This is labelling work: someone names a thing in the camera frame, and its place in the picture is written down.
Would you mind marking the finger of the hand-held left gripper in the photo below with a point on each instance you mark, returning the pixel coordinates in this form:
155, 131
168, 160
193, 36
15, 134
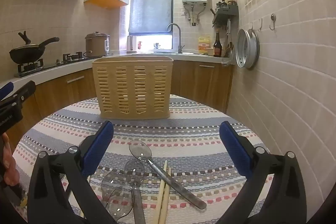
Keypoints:
5, 90
25, 91

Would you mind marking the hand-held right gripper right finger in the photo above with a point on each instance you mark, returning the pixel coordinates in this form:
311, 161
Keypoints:
235, 149

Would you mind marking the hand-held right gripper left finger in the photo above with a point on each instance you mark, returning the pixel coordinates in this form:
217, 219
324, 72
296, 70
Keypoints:
97, 149

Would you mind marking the beige slotted plastic basket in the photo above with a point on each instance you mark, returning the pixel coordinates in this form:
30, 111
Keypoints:
134, 87

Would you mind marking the person's left hand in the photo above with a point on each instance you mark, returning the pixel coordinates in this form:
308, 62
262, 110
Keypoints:
9, 161

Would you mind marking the black wok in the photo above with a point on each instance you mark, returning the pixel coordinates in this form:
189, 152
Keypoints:
25, 53

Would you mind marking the black gas stove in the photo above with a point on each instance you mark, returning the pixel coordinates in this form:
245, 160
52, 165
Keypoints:
52, 64

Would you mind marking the white kitchen countertop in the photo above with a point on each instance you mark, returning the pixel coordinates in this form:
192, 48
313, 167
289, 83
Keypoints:
78, 64

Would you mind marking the wooden base cabinets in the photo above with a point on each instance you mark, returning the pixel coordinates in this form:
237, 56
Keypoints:
204, 82

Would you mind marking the brown rice cooker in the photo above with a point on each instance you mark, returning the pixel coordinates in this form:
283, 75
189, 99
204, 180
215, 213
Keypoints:
95, 44

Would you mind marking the round metal steamer tray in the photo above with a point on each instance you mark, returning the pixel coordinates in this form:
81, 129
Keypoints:
246, 49

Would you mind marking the dark soy sauce bottle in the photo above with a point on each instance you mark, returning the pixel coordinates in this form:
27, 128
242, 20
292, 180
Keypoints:
217, 47

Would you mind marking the yellow oil bottle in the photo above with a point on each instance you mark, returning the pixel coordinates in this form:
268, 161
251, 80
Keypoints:
204, 45

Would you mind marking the white electric kettle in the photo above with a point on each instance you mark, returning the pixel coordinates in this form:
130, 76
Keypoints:
131, 44

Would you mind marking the hanging metal ladle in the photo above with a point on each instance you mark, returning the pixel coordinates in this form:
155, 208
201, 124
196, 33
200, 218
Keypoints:
229, 37

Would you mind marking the steel kitchen sink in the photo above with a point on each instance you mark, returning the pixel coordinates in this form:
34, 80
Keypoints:
170, 51

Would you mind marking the curved metal faucet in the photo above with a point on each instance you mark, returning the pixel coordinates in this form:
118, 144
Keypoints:
179, 35

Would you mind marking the water heater pipes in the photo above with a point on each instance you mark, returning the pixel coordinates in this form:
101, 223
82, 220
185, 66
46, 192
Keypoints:
194, 11

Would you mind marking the grey window blind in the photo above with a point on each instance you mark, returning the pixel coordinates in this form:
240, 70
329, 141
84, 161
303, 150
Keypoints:
151, 3

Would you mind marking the metal wall hook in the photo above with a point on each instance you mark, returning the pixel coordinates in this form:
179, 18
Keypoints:
251, 26
260, 25
273, 19

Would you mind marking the grey wall spice rack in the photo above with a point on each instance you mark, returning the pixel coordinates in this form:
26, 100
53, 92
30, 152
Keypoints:
227, 14

